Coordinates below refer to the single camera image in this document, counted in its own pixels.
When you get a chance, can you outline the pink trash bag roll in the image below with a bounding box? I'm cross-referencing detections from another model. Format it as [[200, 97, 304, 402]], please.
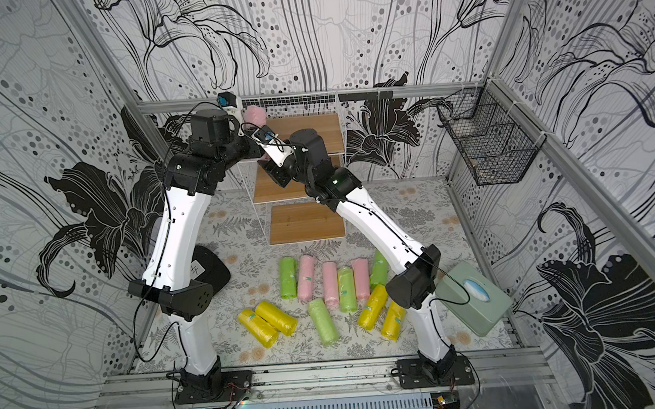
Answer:
[[297, 254, 316, 303], [352, 258, 371, 301], [322, 262, 339, 308], [243, 105, 267, 127]]

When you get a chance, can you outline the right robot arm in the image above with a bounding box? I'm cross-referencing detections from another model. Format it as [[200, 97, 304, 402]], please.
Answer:
[[251, 127, 457, 372]]

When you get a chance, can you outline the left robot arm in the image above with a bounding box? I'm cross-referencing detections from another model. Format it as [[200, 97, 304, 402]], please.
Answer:
[[128, 103, 262, 390]]

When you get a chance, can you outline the green trash bag roll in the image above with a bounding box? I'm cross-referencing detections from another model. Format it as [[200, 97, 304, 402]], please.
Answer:
[[337, 267, 358, 313], [307, 299, 339, 346], [279, 257, 298, 300], [369, 250, 389, 290]]

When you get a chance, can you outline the yellow trash bag roll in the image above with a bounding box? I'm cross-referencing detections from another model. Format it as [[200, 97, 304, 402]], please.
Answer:
[[381, 302, 406, 342], [255, 301, 298, 336], [237, 309, 279, 349], [358, 285, 389, 331]]

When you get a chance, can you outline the black baseball cap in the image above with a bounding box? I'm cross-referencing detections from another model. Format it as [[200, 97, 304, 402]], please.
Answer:
[[190, 245, 231, 295]]

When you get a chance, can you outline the green tissue box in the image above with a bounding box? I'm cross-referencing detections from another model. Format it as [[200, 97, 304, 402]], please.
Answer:
[[435, 262, 513, 337]]

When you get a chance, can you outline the white wire wooden shelf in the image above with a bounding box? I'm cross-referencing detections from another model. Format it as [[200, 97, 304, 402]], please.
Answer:
[[237, 92, 346, 245]]

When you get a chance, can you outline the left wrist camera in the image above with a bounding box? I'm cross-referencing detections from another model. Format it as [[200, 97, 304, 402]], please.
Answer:
[[217, 92, 243, 121]]

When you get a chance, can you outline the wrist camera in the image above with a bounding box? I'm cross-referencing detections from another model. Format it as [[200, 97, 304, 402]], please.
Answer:
[[217, 92, 243, 121], [251, 126, 291, 166]]

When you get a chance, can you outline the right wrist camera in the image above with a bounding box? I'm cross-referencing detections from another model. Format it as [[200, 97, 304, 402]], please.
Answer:
[[251, 126, 291, 166]]

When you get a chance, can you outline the black wire wall basket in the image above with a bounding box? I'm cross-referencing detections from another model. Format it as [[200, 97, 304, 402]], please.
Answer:
[[436, 87, 539, 186]]

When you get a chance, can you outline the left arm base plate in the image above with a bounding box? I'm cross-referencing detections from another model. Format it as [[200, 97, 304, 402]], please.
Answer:
[[174, 370, 253, 405]]

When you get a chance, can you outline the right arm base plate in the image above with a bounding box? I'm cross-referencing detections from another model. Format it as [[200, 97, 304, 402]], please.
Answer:
[[390, 355, 477, 390]]

